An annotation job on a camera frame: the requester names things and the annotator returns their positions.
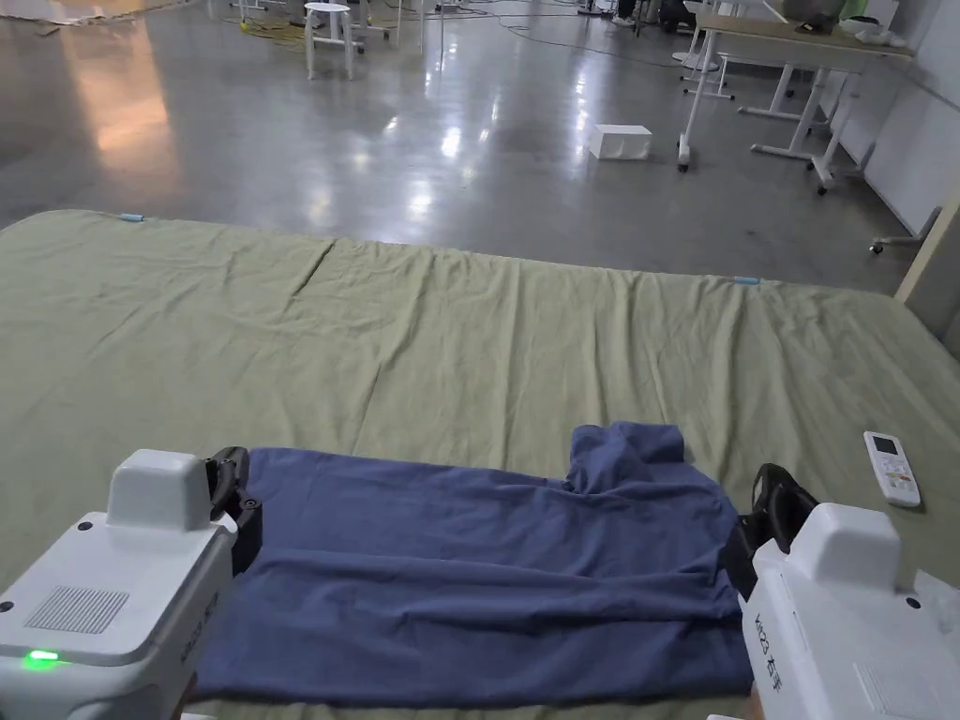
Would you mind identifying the white box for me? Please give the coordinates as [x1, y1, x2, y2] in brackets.
[588, 123, 653, 162]

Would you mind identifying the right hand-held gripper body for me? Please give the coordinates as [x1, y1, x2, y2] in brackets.
[723, 502, 960, 720]

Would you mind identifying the white remote control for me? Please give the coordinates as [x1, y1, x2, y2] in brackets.
[862, 429, 923, 510]

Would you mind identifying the beige bed end board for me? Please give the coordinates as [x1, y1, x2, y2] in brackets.
[894, 193, 960, 340]

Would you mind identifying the wooden table with white legs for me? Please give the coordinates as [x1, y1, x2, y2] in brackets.
[677, 10, 919, 199]

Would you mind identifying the white round stool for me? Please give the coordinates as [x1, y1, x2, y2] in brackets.
[303, 1, 355, 83]

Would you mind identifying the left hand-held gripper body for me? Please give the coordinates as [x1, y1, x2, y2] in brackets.
[0, 448, 264, 720]

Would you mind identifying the dark blue shirt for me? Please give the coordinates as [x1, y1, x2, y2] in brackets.
[186, 420, 756, 711]

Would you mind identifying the bed with pale green sheet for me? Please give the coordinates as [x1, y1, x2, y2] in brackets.
[0, 209, 960, 720]

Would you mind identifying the yellow cable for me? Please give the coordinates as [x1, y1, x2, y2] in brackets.
[238, 18, 310, 53]

